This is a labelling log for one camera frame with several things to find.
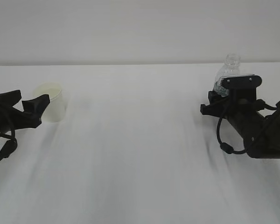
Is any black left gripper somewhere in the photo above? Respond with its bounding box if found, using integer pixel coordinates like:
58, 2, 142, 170
0, 90, 50, 139

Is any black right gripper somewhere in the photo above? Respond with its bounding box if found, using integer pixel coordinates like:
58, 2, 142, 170
200, 91, 265, 140

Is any white paper cup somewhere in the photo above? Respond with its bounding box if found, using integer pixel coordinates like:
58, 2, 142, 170
33, 83, 66, 123

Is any clear water bottle green label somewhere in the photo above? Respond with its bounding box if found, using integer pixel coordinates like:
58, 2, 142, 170
212, 53, 242, 98

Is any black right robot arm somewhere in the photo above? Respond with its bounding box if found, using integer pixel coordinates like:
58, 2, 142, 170
200, 89, 280, 159

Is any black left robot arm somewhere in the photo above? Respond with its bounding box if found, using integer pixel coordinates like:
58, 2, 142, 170
0, 90, 50, 137

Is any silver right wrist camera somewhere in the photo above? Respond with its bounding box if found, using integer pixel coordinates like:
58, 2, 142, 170
219, 74, 262, 102

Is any black right camera cable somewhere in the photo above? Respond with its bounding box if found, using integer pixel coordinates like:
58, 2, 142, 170
216, 100, 278, 154

